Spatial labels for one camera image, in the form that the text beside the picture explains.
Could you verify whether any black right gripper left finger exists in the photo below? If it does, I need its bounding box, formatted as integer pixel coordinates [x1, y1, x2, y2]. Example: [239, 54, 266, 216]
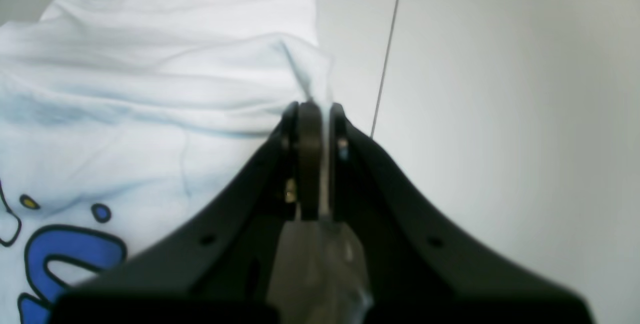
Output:
[50, 101, 323, 323]

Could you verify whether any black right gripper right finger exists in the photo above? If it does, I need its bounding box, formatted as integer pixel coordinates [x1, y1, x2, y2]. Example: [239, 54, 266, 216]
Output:
[329, 104, 593, 323]

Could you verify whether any white printed T-shirt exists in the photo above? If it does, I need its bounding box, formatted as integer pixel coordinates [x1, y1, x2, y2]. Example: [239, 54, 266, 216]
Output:
[1, 0, 331, 323]

